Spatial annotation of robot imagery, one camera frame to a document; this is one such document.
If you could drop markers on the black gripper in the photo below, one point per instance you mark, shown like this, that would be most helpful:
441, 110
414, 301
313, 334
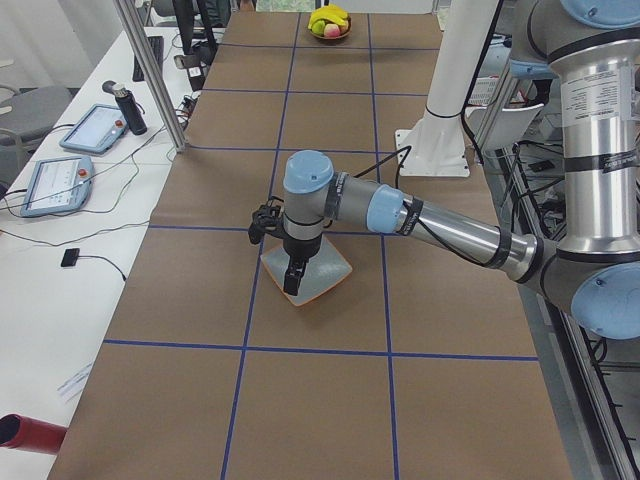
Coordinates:
301, 248

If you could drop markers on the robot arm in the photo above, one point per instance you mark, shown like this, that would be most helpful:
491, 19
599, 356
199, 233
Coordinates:
592, 273

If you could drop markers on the grey square plate orange rim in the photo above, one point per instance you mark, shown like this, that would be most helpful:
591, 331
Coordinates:
323, 272

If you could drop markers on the wicker fruit basket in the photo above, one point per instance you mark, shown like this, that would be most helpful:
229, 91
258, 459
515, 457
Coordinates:
325, 30

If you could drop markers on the small black box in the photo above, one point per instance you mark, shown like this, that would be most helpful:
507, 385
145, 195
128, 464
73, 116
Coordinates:
70, 257

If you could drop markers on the black water bottle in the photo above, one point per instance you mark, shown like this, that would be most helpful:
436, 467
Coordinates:
129, 108

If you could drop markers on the black monitor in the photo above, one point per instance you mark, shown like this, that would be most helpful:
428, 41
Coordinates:
199, 55

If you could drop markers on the far teach pendant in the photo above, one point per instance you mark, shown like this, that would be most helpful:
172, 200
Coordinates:
97, 131

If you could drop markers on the teach pendant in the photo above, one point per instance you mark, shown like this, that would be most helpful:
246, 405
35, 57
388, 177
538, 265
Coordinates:
97, 131
59, 185

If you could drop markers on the white chair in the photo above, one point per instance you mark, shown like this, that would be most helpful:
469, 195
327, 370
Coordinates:
508, 127

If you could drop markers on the near teach pendant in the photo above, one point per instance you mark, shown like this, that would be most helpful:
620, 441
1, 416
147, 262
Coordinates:
59, 185

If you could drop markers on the red cylinder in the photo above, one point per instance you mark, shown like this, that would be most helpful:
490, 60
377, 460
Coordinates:
31, 435

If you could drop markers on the white camera post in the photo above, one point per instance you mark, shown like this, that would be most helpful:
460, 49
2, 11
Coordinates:
436, 141

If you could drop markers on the aluminium frame post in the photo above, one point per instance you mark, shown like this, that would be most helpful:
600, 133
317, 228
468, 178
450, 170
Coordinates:
135, 32

